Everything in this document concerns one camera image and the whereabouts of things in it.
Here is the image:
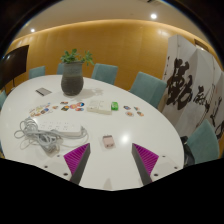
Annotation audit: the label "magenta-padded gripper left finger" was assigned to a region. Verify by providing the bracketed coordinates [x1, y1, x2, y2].
[43, 142, 92, 186]

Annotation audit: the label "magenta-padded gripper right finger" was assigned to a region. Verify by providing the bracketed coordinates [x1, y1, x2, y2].
[131, 142, 183, 187]

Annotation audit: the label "small pink charger block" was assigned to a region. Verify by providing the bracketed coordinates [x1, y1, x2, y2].
[101, 134, 116, 149]

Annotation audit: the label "white flat box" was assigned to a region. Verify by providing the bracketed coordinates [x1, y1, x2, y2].
[86, 99, 113, 116]

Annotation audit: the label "small green packet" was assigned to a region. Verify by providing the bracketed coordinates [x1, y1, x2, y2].
[110, 101, 120, 112]

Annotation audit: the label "teal chairs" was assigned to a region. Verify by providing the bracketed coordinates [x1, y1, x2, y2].
[0, 62, 221, 165]

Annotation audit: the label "white calligraphy folding screen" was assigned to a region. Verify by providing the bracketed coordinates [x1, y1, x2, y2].
[161, 34, 224, 158]

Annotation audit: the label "grey flat notebook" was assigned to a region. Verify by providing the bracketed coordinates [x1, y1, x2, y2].
[35, 87, 53, 97]

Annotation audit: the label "potted plant in grey vase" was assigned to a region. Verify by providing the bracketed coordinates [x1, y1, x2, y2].
[59, 48, 95, 97]

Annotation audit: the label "black television screen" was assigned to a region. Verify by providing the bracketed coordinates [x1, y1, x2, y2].
[0, 44, 30, 90]

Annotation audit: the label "round ceiling lights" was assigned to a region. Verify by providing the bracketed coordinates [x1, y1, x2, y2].
[29, 12, 158, 34]

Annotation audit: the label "grey coiled power cable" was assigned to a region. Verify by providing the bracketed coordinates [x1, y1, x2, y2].
[13, 117, 90, 157]

